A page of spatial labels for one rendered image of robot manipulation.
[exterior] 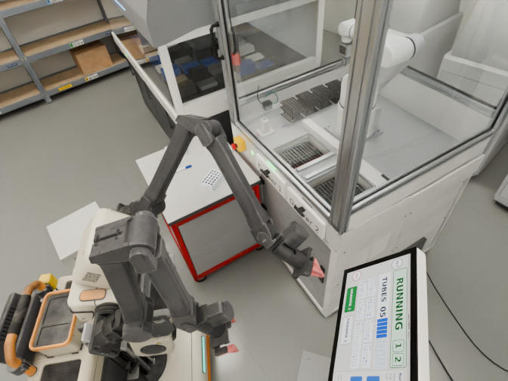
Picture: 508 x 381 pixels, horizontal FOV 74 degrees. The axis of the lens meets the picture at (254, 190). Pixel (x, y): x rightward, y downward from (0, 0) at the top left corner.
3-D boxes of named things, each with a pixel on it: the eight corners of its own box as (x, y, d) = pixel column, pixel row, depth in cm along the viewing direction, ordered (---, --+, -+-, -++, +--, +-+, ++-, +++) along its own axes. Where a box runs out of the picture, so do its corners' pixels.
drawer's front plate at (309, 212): (321, 240, 156) (323, 225, 148) (286, 201, 174) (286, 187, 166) (324, 238, 157) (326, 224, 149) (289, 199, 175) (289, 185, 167)
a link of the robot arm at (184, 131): (193, 103, 112) (178, 103, 103) (226, 125, 110) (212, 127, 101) (145, 205, 129) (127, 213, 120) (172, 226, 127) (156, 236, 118)
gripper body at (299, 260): (314, 249, 112) (297, 237, 110) (308, 275, 105) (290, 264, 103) (302, 255, 116) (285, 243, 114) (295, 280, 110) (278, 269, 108)
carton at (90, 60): (85, 75, 444) (74, 55, 424) (77, 68, 463) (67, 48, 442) (113, 65, 460) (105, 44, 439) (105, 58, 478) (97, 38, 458)
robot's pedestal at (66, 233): (116, 323, 222) (58, 262, 167) (100, 290, 239) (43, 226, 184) (156, 295, 233) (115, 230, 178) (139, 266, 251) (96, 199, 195)
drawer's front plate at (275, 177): (284, 198, 176) (283, 184, 168) (256, 167, 194) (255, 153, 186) (286, 196, 176) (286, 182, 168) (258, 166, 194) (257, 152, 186)
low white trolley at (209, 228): (196, 289, 233) (167, 223, 178) (167, 230, 272) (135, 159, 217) (267, 251, 250) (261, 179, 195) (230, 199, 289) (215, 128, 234)
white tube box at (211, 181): (212, 190, 192) (212, 186, 189) (201, 187, 195) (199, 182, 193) (224, 177, 199) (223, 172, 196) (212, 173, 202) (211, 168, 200)
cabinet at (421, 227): (325, 325, 210) (338, 256, 151) (246, 218, 274) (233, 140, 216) (432, 254, 237) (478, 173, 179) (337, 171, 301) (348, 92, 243)
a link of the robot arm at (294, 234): (262, 227, 114) (254, 237, 106) (284, 205, 109) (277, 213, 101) (288, 252, 113) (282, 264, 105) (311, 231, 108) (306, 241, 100)
